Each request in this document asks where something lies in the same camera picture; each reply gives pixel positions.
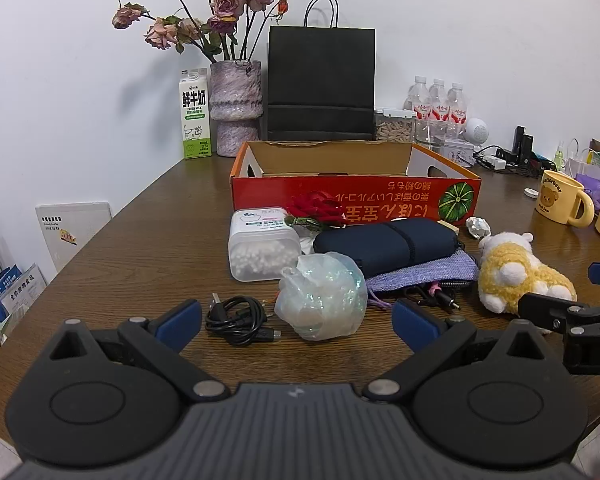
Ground black usb cable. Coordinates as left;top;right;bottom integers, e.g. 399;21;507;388
204;294;282;347

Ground white paper bag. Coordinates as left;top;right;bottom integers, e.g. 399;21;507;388
567;137;600;206

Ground white and green milk carton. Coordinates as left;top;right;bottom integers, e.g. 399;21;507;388
179;68;213;160

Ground dried pink rose bouquet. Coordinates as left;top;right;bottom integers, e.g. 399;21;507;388
111;0;290;63

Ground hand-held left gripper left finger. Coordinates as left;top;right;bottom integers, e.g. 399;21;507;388
47;299;231;403

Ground red cardboard box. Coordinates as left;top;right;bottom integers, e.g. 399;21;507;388
229;140;482;226

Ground purple woven pouch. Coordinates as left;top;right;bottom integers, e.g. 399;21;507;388
365;250;481;311

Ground navy fabric pouch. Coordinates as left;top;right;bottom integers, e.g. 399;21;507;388
312;220;461;279

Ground iridescent clear plastic bag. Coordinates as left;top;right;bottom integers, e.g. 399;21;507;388
274;252;368;342

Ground red rose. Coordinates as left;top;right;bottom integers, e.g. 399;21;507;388
283;191;353;233

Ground red label water bottle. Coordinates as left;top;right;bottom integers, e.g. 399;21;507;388
406;76;432;136
446;81;470;138
426;78;451;126

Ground white board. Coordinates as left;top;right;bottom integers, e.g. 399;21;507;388
35;201;113;273

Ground yellow bear mug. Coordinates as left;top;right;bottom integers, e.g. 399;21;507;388
532;170;596;227

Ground clear cotton swab box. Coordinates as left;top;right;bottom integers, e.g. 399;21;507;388
227;205;303;282

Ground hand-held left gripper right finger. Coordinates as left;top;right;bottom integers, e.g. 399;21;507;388
362;297;551;403

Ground white tin box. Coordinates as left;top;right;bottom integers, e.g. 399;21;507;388
440;139;477;168

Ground purple marbled vase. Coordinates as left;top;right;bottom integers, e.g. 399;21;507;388
209;60;263;157

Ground yellow and white plush toy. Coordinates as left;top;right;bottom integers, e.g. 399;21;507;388
477;232;578;335

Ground black paper bag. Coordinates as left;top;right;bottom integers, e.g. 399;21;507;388
266;0;377;142

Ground clear nut container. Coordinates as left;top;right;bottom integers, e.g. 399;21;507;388
373;107;416;143

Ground white round speaker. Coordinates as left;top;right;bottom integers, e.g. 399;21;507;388
462;117;490;143

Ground black earphone cable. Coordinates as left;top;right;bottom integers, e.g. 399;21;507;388
405;282;461;312

